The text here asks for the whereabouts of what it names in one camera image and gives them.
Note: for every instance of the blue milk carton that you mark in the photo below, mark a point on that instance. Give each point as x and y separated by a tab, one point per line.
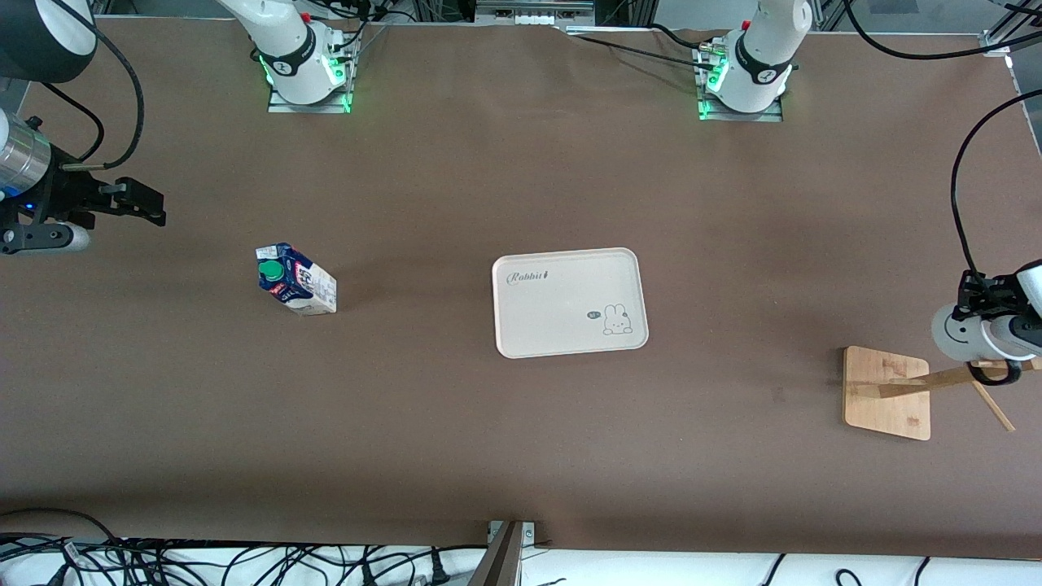
297	281

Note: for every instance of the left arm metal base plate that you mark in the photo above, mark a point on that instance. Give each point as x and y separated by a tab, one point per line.
741	116

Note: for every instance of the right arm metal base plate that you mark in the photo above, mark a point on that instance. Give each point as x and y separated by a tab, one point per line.
309	108

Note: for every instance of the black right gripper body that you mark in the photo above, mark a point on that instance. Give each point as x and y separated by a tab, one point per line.
59	194

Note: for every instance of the aluminium profile bar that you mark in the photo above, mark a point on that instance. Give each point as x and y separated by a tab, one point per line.
501	561

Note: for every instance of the metal mounting bracket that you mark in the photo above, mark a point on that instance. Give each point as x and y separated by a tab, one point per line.
529	533

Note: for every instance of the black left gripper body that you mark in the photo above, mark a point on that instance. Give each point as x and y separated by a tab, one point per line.
979	294

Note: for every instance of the white power strip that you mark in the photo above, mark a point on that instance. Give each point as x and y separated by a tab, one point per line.
529	15

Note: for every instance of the beige rabbit tray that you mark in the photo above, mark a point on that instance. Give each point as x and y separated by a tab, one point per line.
562	309

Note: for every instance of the wooden cup rack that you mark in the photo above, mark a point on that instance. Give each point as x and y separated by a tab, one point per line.
887	399

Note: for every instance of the metal corner bracket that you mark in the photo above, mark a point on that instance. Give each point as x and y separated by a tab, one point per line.
995	42

